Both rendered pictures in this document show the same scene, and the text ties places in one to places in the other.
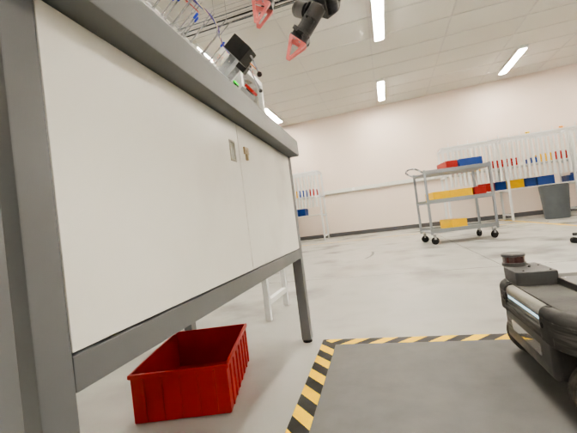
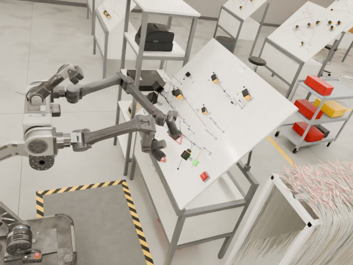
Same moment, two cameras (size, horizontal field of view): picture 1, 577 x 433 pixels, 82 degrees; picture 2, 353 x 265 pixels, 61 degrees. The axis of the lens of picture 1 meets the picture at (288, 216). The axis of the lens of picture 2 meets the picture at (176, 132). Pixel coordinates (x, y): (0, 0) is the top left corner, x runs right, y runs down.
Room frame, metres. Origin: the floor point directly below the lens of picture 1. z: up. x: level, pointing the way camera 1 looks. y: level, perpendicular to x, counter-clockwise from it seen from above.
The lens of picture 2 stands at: (2.36, -1.15, 2.47)
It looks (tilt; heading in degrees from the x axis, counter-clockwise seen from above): 35 degrees down; 136
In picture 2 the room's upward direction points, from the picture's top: 13 degrees clockwise
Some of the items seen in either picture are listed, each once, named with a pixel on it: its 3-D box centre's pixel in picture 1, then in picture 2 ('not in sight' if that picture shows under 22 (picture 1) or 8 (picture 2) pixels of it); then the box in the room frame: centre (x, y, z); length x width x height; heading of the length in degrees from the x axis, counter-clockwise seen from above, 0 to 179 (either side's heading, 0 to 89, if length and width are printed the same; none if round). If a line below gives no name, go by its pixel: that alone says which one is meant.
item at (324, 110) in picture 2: not in sight; (320, 112); (0.79, 3.20, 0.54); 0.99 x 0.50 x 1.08; 79
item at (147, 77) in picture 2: not in sight; (146, 80); (0.08, 0.46, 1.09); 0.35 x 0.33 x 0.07; 165
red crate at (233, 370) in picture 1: (198, 365); not in sight; (1.15, 0.37, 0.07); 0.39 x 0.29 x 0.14; 179
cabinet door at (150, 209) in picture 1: (185, 189); (144, 156); (0.63, 0.19, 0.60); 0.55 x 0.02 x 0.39; 165
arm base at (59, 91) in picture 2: not in sight; (57, 91); (0.66, -0.61, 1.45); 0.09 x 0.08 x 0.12; 163
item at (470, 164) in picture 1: (448, 201); not in sight; (4.60, -2.21, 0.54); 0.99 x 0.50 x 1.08; 85
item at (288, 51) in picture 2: not in sight; (296, 51); (-0.63, 4.40, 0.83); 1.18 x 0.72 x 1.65; 165
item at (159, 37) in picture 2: not in sight; (154, 37); (0.12, 0.45, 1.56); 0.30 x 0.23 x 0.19; 77
